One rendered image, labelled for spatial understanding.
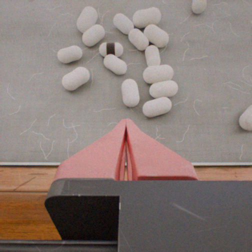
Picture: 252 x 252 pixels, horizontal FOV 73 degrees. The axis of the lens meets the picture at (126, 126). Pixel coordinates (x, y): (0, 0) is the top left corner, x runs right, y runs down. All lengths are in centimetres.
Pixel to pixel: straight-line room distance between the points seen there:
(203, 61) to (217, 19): 7
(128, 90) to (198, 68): 10
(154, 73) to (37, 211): 19
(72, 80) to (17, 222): 15
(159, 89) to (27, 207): 18
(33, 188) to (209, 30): 29
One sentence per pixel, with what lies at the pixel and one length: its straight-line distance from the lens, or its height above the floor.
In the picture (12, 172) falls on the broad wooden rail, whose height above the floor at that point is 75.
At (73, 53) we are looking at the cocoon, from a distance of 24.
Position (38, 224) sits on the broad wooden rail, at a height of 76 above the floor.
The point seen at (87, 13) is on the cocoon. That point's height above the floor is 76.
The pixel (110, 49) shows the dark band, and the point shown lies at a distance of 23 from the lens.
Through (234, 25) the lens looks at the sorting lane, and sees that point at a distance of 32.
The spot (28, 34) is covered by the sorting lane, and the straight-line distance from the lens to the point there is 30.
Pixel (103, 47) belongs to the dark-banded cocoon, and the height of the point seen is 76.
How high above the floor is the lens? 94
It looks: 75 degrees down
